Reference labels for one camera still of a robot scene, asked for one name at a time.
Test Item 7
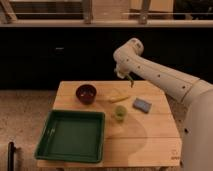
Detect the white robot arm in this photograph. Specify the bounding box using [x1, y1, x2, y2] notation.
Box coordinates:
[113, 38, 213, 171]

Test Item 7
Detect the dark purple bowl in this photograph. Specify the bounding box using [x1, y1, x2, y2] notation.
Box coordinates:
[76, 84, 97, 105]

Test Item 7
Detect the blue sponge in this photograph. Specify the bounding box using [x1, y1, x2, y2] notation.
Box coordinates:
[133, 98, 152, 113]

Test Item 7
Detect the small green cup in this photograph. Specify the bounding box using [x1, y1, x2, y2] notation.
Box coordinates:
[114, 105, 127, 121]

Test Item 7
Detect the green plastic tray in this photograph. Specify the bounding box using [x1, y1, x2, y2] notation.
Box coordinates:
[34, 110, 105, 163]

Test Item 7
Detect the black post at floor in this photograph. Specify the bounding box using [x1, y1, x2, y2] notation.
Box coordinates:
[7, 142, 16, 171]

